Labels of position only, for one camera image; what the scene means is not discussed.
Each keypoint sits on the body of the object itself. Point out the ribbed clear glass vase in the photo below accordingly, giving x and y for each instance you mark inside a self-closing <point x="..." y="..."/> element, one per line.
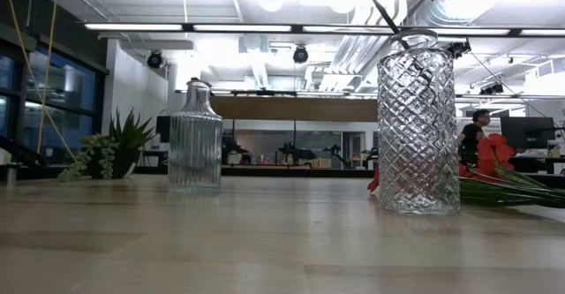
<point x="194" y="153"/>

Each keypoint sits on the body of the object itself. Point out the diamond-pattern clear glass vase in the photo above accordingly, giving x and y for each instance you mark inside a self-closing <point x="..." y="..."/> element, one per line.
<point x="417" y="144"/>

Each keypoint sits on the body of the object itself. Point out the blue artificial flower bunch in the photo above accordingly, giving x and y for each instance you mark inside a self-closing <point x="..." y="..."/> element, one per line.
<point x="379" y="8"/>

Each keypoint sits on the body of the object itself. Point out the red artificial flower bunch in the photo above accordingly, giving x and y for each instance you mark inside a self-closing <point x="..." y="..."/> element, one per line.
<point x="494" y="153"/>

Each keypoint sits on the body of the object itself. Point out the background black robot arm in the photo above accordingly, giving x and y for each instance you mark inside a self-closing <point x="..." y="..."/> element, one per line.
<point x="337" y="155"/>

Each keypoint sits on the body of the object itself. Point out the black ceiling spotlight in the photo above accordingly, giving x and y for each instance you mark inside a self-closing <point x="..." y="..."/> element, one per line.
<point x="300" y="54"/>
<point x="154" y="59"/>

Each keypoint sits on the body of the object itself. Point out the long ceiling light strip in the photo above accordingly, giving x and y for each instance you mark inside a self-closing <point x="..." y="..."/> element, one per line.
<point x="238" y="27"/>

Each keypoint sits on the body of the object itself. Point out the small dark monitor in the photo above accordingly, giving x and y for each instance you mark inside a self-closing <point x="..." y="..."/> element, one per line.
<point x="163" y="128"/>

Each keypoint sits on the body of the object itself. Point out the round white ceiling lamp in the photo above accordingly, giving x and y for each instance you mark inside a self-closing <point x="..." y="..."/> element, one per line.
<point x="271" y="0"/>

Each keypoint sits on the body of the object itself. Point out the potted artificial succulent plant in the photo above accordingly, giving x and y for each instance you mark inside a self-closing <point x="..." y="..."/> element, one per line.
<point x="119" y="163"/>

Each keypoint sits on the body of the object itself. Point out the person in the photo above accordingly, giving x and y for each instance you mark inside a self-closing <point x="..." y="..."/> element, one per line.
<point x="471" y="139"/>

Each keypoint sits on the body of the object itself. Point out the black computer monitor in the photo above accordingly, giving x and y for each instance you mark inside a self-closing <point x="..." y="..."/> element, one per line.
<point x="527" y="133"/>

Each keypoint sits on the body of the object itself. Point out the black office desk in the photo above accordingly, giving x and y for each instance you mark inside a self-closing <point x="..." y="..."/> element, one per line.
<point x="532" y="163"/>

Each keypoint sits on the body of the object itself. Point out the black table edge rail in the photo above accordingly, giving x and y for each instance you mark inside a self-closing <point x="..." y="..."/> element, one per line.
<point x="287" y="171"/>

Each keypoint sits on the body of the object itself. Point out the black ceiling-mounted camera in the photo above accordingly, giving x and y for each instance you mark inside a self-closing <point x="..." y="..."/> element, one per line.
<point x="459" y="49"/>

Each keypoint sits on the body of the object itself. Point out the silver ceiling air duct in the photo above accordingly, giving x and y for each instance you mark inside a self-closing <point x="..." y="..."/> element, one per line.
<point x="446" y="2"/>

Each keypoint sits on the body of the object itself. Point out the black diagonal frame brace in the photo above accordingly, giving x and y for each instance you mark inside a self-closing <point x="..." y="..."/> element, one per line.
<point x="22" y="150"/>

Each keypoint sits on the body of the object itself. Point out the silver metal post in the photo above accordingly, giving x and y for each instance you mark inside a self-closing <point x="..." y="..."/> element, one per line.
<point x="12" y="175"/>

